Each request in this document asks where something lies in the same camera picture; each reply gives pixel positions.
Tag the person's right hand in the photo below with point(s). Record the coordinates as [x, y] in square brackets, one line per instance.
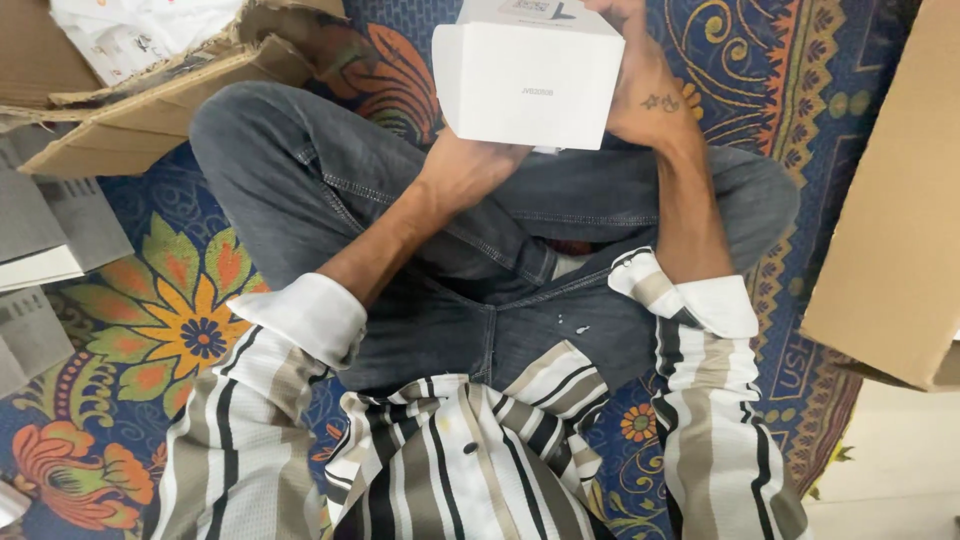
[649, 82]

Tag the person's left hand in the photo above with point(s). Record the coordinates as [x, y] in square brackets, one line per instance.
[465, 169]

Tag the white cardboard box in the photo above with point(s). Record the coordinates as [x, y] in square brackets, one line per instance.
[525, 75]

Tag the person's grey jeans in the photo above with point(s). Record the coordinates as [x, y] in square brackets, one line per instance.
[480, 247]

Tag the floral patterned blue cloth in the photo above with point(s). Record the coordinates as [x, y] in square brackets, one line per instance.
[780, 112]

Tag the large brown cardboard carton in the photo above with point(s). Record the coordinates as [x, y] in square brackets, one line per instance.
[892, 202]

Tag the person's striped shirt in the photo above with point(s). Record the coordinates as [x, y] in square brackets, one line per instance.
[465, 442]

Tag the open brown carton with packets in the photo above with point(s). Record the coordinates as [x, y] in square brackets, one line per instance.
[135, 67]

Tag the stack of grey flat boxes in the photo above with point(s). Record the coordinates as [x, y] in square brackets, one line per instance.
[45, 217]

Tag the grey flat box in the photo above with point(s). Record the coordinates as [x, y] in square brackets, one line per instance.
[30, 337]

